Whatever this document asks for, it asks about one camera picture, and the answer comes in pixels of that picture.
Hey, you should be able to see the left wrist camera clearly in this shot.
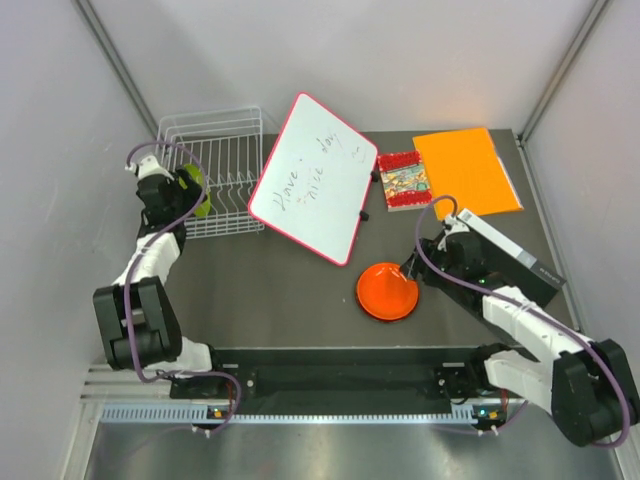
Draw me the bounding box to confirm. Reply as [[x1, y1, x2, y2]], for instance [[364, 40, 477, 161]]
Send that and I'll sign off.
[[125, 154, 170, 180]]

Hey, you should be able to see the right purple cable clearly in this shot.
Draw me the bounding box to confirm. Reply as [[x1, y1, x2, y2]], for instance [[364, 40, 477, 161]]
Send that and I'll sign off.
[[414, 195, 632, 447]]

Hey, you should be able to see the black box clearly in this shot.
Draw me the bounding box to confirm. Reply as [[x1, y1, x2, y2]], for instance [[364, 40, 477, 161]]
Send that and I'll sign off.
[[410, 207, 566, 346]]

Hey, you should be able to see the orange plate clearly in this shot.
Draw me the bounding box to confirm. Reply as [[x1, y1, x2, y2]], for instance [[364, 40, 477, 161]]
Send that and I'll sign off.
[[355, 262, 420, 323]]

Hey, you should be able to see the red patterned paperback book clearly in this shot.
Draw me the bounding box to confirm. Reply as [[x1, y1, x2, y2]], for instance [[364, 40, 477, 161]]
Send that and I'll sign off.
[[377, 150, 432, 212]]

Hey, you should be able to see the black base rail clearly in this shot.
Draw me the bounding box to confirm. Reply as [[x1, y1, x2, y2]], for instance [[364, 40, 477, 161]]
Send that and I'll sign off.
[[164, 347, 500, 414]]

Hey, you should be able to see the white wire dish rack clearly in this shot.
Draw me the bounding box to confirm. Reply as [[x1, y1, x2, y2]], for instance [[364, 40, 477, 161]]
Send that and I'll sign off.
[[156, 106, 264, 239]]

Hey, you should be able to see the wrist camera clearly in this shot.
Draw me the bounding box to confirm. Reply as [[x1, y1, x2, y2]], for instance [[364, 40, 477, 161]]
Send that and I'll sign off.
[[443, 215, 469, 236], [125, 154, 170, 180]]

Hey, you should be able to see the pink framed whiteboard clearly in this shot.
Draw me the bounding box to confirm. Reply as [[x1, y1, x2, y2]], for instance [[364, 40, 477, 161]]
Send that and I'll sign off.
[[248, 92, 378, 266]]

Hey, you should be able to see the orange folder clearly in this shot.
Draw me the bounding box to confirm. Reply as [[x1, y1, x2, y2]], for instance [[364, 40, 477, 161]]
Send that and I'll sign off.
[[413, 128, 523, 216]]

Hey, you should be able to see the lime green plate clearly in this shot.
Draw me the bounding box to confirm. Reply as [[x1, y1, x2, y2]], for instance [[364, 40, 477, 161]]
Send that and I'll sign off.
[[179, 164, 212, 218]]

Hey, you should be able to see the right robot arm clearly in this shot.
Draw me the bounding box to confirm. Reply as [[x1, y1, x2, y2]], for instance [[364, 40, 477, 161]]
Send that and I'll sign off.
[[401, 227, 639, 449]]

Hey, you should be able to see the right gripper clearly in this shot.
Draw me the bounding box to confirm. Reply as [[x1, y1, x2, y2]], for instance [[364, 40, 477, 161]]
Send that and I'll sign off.
[[400, 237, 463, 289]]

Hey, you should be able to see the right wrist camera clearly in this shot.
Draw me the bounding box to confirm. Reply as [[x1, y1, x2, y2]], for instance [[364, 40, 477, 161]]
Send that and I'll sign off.
[[443, 215, 469, 236]]

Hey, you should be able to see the grey cable duct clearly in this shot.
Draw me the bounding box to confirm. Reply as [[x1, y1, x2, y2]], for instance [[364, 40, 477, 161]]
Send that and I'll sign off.
[[100, 404, 504, 425]]

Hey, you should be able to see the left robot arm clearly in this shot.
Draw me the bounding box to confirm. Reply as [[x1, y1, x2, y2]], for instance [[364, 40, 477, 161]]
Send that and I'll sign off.
[[130, 165, 227, 397]]

